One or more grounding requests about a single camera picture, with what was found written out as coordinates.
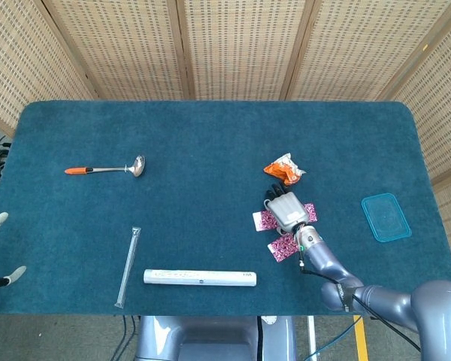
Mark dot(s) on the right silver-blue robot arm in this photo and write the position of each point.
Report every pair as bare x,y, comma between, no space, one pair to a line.
325,259

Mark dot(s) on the white cling film roll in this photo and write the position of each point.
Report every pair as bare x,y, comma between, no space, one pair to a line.
199,277

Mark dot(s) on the crumpled orange snack wrapper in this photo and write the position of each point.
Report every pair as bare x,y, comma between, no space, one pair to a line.
285,169

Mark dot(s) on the teal plastic container lid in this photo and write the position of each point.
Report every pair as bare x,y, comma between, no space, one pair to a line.
385,218

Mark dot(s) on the woven bamboo screen panel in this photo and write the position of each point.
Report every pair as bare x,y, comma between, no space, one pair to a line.
124,49
447,113
361,49
22,67
240,49

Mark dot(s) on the teal felt table cloth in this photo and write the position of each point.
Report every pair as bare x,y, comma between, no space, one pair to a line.
210,210

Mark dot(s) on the silver-blue robot torso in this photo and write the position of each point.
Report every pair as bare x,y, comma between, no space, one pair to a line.
210,338

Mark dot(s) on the yellow floor tape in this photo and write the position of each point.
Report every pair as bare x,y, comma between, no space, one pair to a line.
361,338

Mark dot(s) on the long clear wrapped tube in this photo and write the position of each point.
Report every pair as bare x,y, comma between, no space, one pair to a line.
129,263

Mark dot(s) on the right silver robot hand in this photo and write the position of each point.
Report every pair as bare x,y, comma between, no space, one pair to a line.
287,208

